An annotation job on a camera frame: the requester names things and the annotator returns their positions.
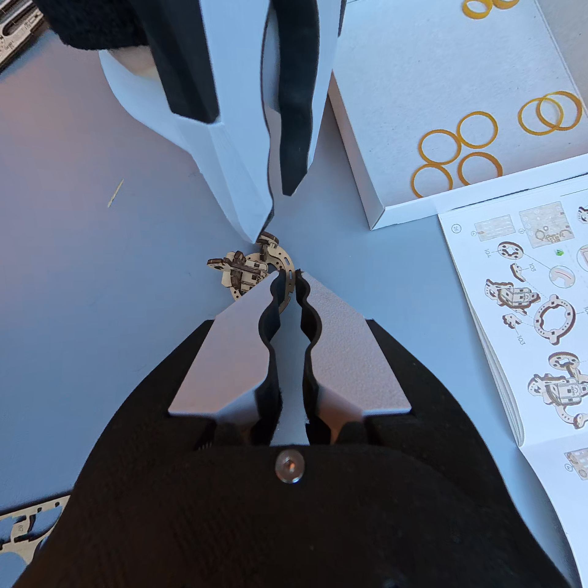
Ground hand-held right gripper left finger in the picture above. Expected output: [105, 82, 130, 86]
[168, 270, 282, 445]

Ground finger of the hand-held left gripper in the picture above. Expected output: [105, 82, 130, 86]
[274, 0, 348, 197]
[177, 0, 276, 243]

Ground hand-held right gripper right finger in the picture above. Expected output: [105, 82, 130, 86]
[295, 270, 412, 445]

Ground wooden robot figure model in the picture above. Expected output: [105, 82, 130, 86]
[207, 232, 281, 302]

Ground curved wooden arc part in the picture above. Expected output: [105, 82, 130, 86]
[262, 246, 296, 318]

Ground person's left forearm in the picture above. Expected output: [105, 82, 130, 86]
[33, 0, 150, 50]

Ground plywood parts sheet with cutouts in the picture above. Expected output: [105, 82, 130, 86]
[0, 495, 70, 580]

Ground white cardboard box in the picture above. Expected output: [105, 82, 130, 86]
[328, 0, 588, 230]

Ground group of yellow rubber bands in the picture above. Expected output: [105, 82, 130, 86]
[410, 0, 584, 199]

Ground stack of plywood sheets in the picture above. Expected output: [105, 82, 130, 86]
[0, 0, 47, 72]

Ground white instruction booklet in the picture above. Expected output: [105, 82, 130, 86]
[437, 175, 588, 575]

